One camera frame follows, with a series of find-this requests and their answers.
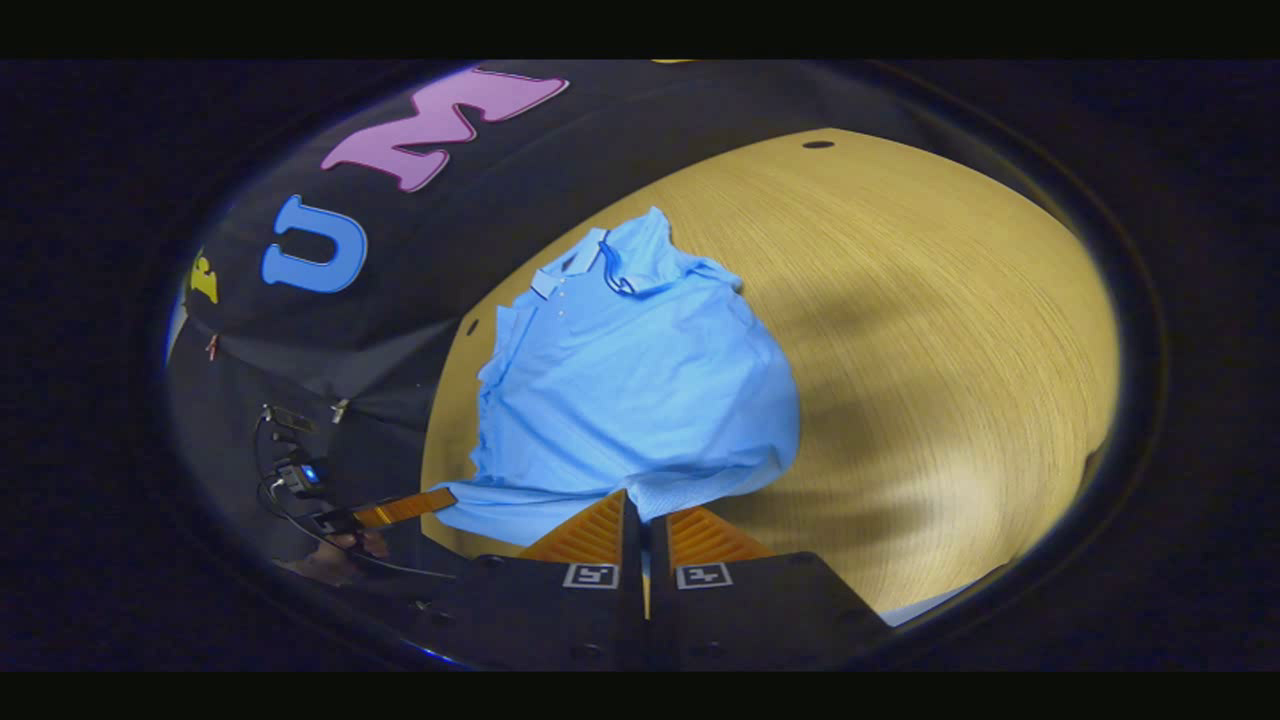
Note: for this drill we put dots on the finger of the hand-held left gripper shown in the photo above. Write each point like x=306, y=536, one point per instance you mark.
x=400, y=509

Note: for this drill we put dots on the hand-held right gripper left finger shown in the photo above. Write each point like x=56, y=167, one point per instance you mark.
x=560, y=610

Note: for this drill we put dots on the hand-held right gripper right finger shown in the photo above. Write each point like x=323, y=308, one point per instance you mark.
x=740, y=610

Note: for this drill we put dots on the light blue T-shirt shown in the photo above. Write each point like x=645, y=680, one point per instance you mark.
x=630, y=390

